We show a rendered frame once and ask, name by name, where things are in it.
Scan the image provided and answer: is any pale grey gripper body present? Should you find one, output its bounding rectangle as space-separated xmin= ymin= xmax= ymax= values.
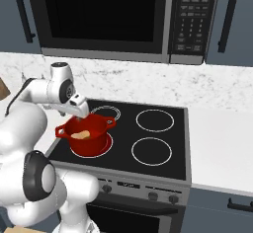
xmin=43 ymin=100 xmax=91 ymax=119

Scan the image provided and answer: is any tan squash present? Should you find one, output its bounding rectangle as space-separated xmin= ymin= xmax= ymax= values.
xmin=71 ymin=129 xmax=91 ymax=141

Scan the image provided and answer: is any brown wooden block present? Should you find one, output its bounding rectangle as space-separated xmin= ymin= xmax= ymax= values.
xmin=0 ymin=77 xmax=12 ymax=102

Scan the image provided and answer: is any dark oven knob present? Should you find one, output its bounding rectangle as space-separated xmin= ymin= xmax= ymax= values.
xmin=147 ymin=191 xmax=159 ymax=202
xmin=168 ymin=194 xmax=180 ymax=205
xmin=101 ymin=184 xmax=113 ymax=194

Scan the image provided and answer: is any black glass hob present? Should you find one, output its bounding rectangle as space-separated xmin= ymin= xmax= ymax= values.
xmin=45 ymin=99 xmax=193 ymax=183

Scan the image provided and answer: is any black and steel microwave oven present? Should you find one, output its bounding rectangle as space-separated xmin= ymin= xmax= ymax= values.
xmin=25 ymin=0 xmax=220 ymax=66

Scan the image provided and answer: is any steel oven control panel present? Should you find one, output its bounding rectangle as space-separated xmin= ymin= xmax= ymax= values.
xmin=94 ymin=173 xmax=192 ymax=208

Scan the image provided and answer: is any blue-grey cupboard door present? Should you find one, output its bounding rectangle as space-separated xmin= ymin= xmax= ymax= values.
xmin=0 ymin=0 xmax=42 ymax=55
xmin=205 ymin=0 xmax=253 ymax=68

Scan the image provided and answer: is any black oven door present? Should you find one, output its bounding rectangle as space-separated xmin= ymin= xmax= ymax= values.
xmin=86 ymin=199 xmax=189 ymax=233

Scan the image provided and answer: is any blue-grey drawer front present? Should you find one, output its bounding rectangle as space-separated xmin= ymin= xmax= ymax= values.
xmin=183 ymin=187 xmax=253 ymax=233

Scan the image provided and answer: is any red pot with handles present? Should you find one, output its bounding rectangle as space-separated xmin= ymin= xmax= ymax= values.
xmin=54 ymin=113 xmax=118 ymax=158

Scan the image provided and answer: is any black cupboard handle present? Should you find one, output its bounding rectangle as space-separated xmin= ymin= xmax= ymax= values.
xmin=12 ymin=0 xmax=37 ymax=44
xmin=216 ymin=0 xmax=241 ymax=54

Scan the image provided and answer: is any dark oven door handle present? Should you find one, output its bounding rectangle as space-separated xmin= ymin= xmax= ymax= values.
xmin=94 ymin=199 xmax=186 ymax=216

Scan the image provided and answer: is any black drawer handle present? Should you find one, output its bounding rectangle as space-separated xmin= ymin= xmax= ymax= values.
xmin=226 ymin=197 xmax=253 ymax=213

